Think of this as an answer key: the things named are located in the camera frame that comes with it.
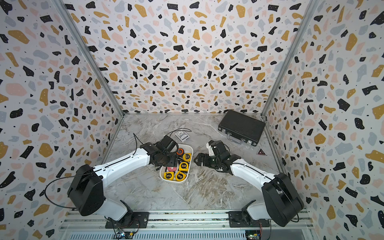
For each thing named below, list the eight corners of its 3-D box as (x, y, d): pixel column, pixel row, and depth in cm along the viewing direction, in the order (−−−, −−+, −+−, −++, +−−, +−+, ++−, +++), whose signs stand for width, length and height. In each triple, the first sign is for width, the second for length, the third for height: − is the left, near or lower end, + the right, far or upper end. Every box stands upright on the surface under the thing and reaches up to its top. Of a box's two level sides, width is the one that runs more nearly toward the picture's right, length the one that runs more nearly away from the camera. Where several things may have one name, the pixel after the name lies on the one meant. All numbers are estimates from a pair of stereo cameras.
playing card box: (182, 141, 107) (181, 139, 105) (176, 135, 111) (175, 133, 109) (189, 137, 110) (188, 135, 108) (183, 131, 113) (182, 129, 112)
